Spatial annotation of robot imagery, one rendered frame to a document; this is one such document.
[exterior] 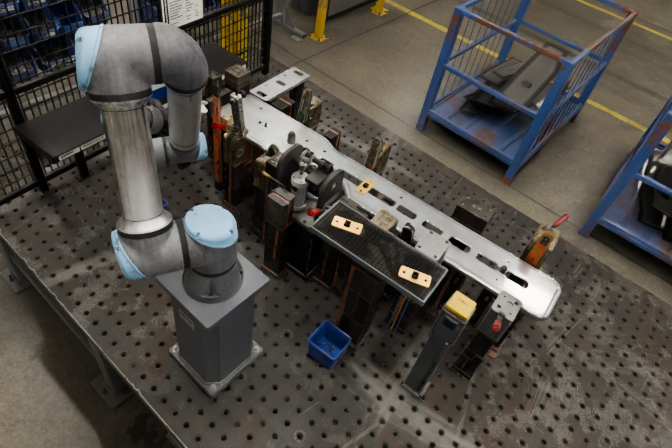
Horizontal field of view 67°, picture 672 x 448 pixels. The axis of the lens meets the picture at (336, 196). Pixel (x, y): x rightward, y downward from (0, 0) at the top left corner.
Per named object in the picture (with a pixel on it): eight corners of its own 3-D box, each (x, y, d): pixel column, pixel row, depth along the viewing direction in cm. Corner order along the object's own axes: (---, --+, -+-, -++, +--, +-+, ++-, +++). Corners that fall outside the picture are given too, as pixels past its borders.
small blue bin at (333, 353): (348, 352, 165) (353, 338, 158) (330, 374, 158) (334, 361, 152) (322, 332, 168) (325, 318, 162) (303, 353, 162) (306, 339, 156)
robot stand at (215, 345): (212, 399, 148) (207, 329, 120) (168, 352, 156) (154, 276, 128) (263, 352, 160) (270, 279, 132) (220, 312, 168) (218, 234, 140)
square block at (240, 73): (249, 138, 232) (251, 70, 207) (237, 146, 227) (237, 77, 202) (236, 130, 235) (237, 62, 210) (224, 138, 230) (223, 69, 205)
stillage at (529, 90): (492, 76, 448) (537, -32, 381) (575, 120, 416) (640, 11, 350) (415, 127, 377) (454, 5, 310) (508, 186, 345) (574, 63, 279)
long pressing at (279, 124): (566, 281, 162) (568, 278, 160) (543, 328, 147) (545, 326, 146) (248, 93, 208) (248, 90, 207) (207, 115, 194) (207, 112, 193)
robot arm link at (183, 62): (208, 6, 100) (200, 134, 142) (150, 8, 96) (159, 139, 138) (221, 54, 96) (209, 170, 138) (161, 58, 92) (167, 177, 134)
